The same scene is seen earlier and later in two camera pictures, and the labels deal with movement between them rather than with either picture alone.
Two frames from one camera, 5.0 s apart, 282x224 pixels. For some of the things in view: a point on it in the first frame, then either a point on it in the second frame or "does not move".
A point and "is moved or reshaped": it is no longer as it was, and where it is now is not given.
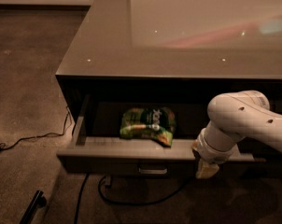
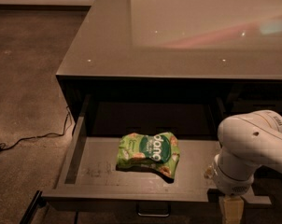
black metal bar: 38,202 does not move
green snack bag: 157,123 -> 158,153
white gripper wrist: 210,152 -> 232,184
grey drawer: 97,147 is moved or reshaped
